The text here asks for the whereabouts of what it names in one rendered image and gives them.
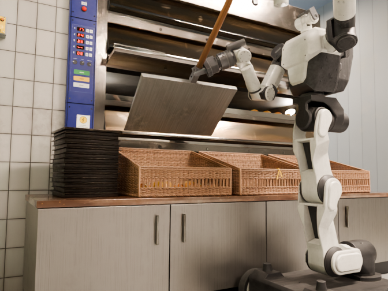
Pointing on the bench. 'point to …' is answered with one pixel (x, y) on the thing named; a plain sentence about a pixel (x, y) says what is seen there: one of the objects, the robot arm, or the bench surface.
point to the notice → (83, 121)
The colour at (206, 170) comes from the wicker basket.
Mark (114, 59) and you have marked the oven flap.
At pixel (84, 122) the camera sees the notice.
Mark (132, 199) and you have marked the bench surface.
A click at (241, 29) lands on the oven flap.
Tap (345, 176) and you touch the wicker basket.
